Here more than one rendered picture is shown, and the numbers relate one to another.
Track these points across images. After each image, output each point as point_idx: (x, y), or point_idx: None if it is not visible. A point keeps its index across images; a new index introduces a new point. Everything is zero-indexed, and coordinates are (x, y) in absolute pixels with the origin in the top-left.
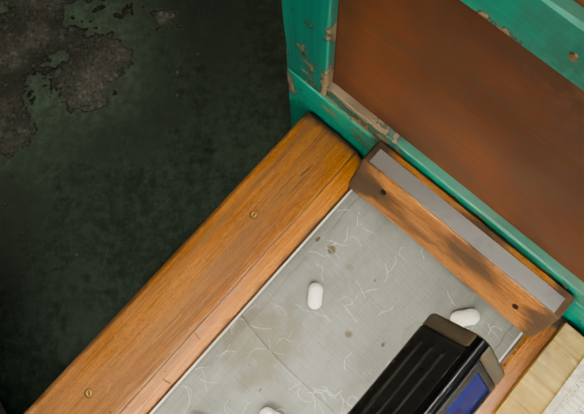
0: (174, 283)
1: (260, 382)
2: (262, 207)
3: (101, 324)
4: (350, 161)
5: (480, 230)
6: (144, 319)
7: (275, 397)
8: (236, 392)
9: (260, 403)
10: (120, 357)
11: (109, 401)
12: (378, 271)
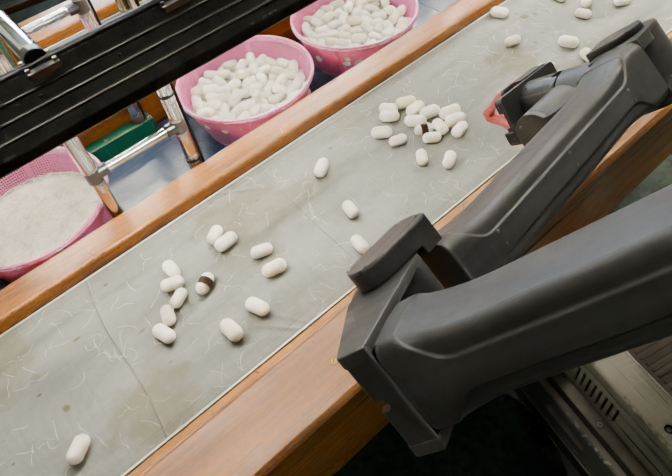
0: (223, 473)
1: (168, 368)
2: None
3: None
4: None
5: None
6: (264, 433)
7: (158, 354)
8: (193, 360)
9: (174, 349)
10: (297, 394)
11: (312, 351)
12: (4, 474)
